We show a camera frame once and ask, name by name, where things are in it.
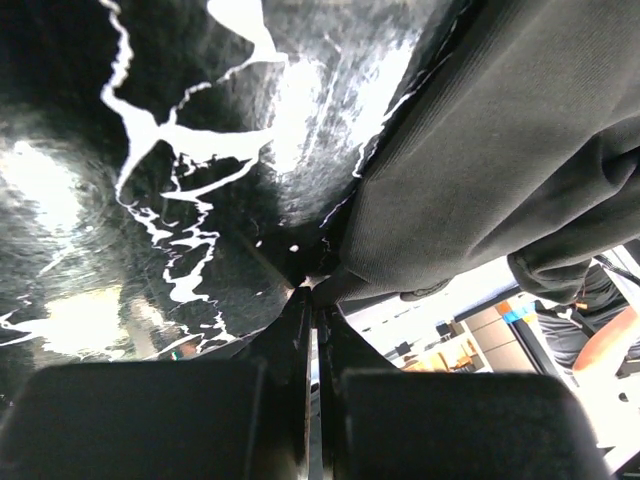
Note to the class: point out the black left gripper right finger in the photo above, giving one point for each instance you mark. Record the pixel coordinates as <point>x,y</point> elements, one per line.
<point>379,422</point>

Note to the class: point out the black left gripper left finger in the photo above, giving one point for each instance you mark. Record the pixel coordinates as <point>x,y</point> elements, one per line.
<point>241,416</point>

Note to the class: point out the black printed t-shirt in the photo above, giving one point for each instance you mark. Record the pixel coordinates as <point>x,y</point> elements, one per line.
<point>524,146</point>

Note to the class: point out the black marbled table mat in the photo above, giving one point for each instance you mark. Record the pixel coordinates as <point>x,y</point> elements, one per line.
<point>170,169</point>

